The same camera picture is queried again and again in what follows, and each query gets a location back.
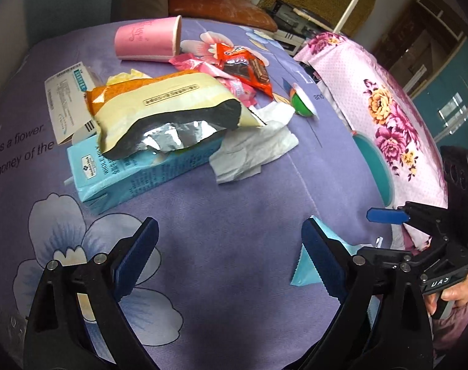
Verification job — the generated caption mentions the pink paper cup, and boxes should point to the pink paper cup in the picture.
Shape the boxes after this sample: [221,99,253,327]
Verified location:
[114,15,182,62]

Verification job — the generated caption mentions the light blue milk carton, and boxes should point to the light blue milk carton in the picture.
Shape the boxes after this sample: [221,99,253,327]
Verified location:
[67,135,223,214]

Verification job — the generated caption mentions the teal glass cabinet doors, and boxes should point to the teal glass cabinet doors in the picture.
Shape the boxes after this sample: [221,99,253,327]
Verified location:
[413,39,468,149]

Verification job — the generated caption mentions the white medicine box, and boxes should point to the white medicine box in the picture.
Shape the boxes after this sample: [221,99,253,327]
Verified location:
[44,62,100,145]

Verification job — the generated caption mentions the light blue torn wrapper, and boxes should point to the light blue torn wrapper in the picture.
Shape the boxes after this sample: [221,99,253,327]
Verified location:
[289,215,381,328]

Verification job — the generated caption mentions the orange wafer snack wrapper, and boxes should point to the orange wafer snack wrapper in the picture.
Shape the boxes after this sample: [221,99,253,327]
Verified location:
[214,43,273,98]

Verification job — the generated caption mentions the teal plastic trash bin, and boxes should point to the teal plastic trash bin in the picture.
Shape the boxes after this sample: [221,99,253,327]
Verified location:
[352,131,395,207]

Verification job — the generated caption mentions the pink snack wrapper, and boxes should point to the pink snack wrapper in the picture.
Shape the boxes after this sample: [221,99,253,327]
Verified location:
[169,54,257,107]

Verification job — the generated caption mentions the white crumpled tissue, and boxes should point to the white crumpled tissue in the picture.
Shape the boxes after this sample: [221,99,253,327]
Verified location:
[209,101,298,184]

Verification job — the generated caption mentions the pink floral bed sheet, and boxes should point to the pink floral bed sheet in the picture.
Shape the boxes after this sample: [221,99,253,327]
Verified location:
[293,31,451,252]

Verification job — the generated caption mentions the yellow foil snack bag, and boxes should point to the yellow foil snack bag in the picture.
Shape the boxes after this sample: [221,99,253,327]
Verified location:
[85,71,265,160]

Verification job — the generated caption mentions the purple floral bed blanket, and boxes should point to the purple floral bed blanket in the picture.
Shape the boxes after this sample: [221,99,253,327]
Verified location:
[0,19,392,369]

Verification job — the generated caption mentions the green jelly cup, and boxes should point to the green jelly cup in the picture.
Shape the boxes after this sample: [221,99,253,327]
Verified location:
[289,83,318,118]

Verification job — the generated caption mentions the person's right hand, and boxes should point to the person's right hand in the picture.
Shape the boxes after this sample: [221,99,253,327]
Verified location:
[424,274,468,316]

